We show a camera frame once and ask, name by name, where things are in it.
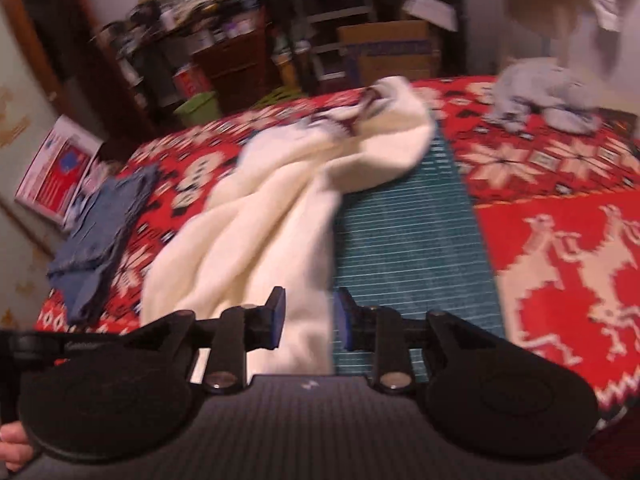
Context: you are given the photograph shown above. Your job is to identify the red patterned blanket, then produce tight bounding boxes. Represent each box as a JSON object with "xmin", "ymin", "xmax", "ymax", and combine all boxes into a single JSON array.
[{"xmin": 35, "ymin": 75, "xmax": 640, "ymax": 431}]

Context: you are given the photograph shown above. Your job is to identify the red printed carton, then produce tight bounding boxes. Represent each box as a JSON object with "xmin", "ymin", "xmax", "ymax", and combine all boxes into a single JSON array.
[{"xmin": 172, "ymin": 67, "xmax": 211, "ymax": 101}]

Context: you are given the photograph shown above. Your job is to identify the wooden drawer cabinet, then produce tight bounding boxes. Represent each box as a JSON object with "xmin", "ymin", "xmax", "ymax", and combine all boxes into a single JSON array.
[{"xmin": 192, "ymin": 30, "xmax": 271, "ymax": 111}]

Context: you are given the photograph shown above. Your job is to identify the white plastic drawer unit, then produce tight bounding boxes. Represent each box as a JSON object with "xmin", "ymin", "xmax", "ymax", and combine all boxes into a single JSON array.
[{"xmin": 292, "ymin": 0, "xmax": 376, "ymax": 91}]

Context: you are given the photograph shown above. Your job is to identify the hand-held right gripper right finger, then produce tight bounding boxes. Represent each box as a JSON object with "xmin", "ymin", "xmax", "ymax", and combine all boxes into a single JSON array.
[{"xmin": 334, "ymin": 287, "xmax": 501, "ymax": 395}]

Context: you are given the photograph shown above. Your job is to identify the green waste bin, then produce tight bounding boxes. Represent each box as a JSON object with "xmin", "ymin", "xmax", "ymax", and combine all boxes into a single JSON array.
[{"xmin": 172, "ymin": 91, "xmax": 221, "ymax": 128}]

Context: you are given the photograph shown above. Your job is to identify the person's left hand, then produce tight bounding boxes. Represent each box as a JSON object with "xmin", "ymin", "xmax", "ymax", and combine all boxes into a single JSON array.
[{"xmin": 0, "ymin": 421, "xmax": 35, "ymax": 472}]

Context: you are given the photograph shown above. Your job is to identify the cream knit vest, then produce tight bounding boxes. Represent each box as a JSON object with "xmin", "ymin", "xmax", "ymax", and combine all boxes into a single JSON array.
[{"xmin": 142, "ymin": 76, "xmax": 436, "ymax": 376}]

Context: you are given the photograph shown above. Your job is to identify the red and white box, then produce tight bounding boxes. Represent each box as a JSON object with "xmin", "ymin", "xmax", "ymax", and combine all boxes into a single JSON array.
[{"xmin": 14, "ymin": 115, "xmax": 103, "ymax": 226}]

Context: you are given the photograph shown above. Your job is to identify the grey sweater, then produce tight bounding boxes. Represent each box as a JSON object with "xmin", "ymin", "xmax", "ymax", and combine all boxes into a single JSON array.
[{"xmin": 482, "ymin": 57, "xmax": 601, "ymax": 136}]

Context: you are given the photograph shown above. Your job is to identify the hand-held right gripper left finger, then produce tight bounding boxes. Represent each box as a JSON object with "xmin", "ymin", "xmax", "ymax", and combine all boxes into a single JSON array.
[{"xmin": 125, "ymin": 287, "xmax": 287, "ymax": 394}]

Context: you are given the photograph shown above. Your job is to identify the cardboard box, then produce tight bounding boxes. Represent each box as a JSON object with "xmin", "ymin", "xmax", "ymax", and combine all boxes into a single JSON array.
[{"xmin": 337, "ymin": 20, "xmax": 441, "ymax": 88}]

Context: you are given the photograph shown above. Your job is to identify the blue jeans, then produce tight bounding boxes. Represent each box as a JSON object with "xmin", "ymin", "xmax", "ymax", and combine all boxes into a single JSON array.
[{"xmin": 47, "ymin": 165, "xmax": 161, "ymax": 326}]

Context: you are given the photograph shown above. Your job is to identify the white flat box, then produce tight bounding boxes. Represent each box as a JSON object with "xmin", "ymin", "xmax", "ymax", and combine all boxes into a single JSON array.
[{"xmin": 402, "ymin": 0, "xmax": 458, "ymax": 31}]

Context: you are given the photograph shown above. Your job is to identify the green cutting mat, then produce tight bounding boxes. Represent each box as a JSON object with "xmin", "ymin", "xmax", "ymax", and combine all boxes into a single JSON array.
[{"xmin": 332, "ymin": 120, "xmax": 506, "ymax": 376}]

